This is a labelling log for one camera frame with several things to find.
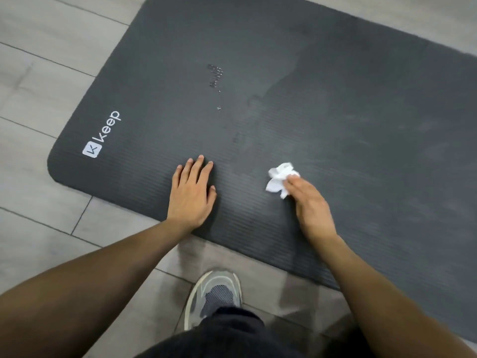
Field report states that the person's right hand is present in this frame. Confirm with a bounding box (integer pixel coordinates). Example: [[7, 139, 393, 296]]
[[283, 174, 338, 245]]

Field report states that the person's left hand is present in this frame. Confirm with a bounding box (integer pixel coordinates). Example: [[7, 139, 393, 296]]
[[166, 155, 218, 232]]

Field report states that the white wipe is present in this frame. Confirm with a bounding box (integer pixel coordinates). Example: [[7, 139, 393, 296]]
[[265, 162, 301, 200]]

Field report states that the dark grey yoga mat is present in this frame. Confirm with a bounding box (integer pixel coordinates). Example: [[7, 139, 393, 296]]
[[47, 0, 477, 344]]

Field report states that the person's right forearm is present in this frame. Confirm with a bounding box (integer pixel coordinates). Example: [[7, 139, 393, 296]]
[[316, 234, 477, 358]]

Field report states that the person's left forearm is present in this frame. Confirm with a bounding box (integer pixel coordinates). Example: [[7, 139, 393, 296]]
[[0, 219, 193, 358]]

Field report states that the person's left shoe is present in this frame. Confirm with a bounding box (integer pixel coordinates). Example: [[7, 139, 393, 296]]
[[183, 270, 243, 331]]

